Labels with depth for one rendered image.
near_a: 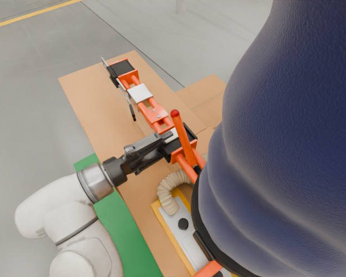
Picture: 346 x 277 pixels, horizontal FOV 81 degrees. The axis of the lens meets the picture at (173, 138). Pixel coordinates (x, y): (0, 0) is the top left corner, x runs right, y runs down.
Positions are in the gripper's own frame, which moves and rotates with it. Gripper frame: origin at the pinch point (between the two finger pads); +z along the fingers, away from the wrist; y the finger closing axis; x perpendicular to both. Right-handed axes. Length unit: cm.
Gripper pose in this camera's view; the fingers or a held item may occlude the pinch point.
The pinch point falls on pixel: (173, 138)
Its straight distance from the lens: 58.7
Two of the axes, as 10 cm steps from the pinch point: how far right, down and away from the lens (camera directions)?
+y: 0.0, 5.5, 8.4
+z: 8.3, -4.7, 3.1
